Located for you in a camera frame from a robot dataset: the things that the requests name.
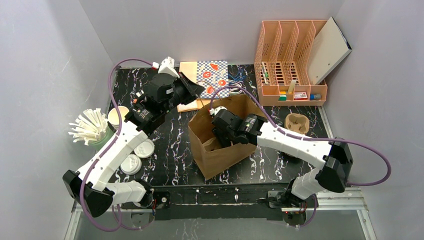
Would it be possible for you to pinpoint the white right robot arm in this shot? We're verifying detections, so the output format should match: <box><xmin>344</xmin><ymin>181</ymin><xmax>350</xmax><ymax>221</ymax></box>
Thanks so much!
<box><xmin>209</xmin><ymin>106</ymin><xmax>353</xmax><ymax>200</ymax></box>

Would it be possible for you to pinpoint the orange file organizer rack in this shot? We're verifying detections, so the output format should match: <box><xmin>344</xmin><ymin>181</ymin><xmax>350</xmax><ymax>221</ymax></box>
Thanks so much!
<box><xmin>254</xmin><ymin>20</ymin><xmax>328</xmax><ymax>106</ymax></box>

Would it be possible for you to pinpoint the cardboard cup carrier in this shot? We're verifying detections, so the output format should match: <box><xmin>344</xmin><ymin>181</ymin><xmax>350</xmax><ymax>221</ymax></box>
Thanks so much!
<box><xmin>284</xmin><ymin>113</ymin><xmax>310</xmax><ymax>135</ymax></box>

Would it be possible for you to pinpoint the checkered paper sheet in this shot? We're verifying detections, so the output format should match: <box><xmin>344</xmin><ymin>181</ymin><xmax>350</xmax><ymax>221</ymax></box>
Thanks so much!
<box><xmin>196</xmin><ymin>60</ymin><xmax>229</xmax><ymax>99</ymax></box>

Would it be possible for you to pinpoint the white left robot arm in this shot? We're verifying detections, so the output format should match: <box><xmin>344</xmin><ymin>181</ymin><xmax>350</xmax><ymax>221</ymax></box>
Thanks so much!
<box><xmin>62</xmin><ymin>56</ymin><xmax>205</xmax><ymax>218</ymax></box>

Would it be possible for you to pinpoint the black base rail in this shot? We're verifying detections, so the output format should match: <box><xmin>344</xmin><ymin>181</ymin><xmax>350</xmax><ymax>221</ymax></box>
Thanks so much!
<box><xmin>142</xmin><ymin>184</ymin><xmax>312</xmax><ymax>214</ymax></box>

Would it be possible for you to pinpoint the white folder board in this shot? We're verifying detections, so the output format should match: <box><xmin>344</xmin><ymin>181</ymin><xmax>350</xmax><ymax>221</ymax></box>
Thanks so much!
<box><xmin>306</xmin><ymin>16</ymin><xmax>352</xmax><ymax>85</ymax></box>

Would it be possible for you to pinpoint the brown paper bag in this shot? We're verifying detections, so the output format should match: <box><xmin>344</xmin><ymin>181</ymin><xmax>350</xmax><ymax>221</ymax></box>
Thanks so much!
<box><xmin>188</xmin><ymin>94</ymin><xmax>268</xmax><ymax>180</ymax></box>

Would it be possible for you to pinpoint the white lid on table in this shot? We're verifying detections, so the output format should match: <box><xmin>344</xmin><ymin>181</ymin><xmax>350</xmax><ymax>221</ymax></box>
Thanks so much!
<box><xmin>133</xmin><ymin>139</ymin><xmax>155</xmax><ymax>159</ymax></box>

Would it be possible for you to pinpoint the stack of white lids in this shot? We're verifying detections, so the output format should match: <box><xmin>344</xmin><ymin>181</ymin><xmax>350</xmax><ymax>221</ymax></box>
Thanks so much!
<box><xmin>107</xmin><ymin>106</ymin><xmax>126</xmax><ymax>129</ymax></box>

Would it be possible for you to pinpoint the green cup of stirrers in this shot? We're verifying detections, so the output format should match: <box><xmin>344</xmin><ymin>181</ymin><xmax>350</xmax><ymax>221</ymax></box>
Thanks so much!
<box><xmin>68</xmin><ymin>108</ymin><xmax>112</xmax><ymax>146</ymax></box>

